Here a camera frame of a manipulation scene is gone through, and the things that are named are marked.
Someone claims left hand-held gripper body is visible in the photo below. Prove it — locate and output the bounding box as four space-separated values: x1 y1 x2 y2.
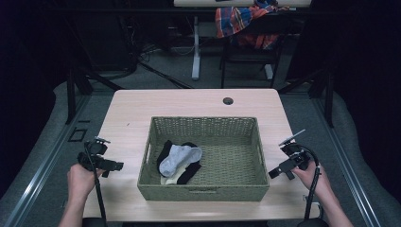
77 136 112 173

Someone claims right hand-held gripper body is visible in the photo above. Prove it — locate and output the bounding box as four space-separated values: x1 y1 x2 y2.
278 129 313 171

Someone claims black sock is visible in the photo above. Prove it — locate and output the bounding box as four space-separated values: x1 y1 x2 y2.
156 139 174 168
176 141 203 185

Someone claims green woven basket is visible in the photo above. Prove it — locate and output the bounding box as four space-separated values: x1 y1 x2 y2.
137 115 270 202

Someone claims cream sock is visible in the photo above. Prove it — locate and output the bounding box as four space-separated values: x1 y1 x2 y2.
160 167 187 186

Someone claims grey sock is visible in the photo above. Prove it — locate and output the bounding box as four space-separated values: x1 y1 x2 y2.
158 144 203 179

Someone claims person's right hand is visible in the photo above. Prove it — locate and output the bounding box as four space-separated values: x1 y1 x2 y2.
291 160 332 200

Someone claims person's left hand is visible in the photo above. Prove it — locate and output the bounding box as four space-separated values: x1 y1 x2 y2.
66 163 105 202

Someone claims black metal stand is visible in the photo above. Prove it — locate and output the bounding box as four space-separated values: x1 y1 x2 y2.
277 66 336 129
63 66 125 125

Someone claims black chair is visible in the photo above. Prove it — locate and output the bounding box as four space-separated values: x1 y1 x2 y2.
218 12 291 90

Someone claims plaid cloth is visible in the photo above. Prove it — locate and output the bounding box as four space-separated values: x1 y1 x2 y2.
215 0 289 50

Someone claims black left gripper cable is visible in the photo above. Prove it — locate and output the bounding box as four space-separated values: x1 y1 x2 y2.
83 141 109 227

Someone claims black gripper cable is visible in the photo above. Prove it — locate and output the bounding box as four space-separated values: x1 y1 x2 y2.
296 144 323 220
83 141 109 227

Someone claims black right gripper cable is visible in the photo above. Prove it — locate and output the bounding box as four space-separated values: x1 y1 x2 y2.
296 144 323 220

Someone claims metal floor rail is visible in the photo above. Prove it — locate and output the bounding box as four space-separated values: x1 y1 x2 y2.
314 96 383 227
0 94 93 227

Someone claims black floor cable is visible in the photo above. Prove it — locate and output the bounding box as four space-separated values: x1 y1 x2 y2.
137 44 194 90

